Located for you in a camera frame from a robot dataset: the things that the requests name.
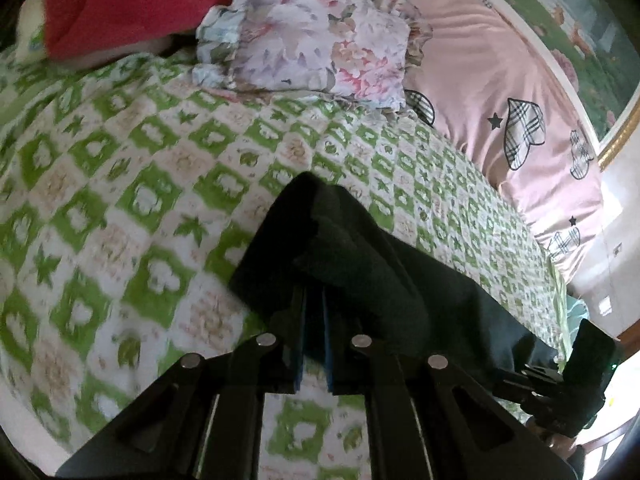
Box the pink heart-print pillow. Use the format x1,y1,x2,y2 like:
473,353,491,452
350,0,608,281

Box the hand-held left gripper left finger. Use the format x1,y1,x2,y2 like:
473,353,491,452
55,285,307,480

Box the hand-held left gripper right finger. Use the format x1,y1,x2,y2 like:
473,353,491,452
321,287,578,480

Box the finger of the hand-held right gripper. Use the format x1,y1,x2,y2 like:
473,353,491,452
492,366,565,412

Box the green checked bedsheet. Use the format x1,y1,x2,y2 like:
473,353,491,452
0,45,571,480

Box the floral ruffled pillow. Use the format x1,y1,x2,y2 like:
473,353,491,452
192,0,433,111

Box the black pants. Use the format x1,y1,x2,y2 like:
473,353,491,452
227,171,563,396

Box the red fleece blanket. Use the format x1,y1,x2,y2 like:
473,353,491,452
42,0,241,61

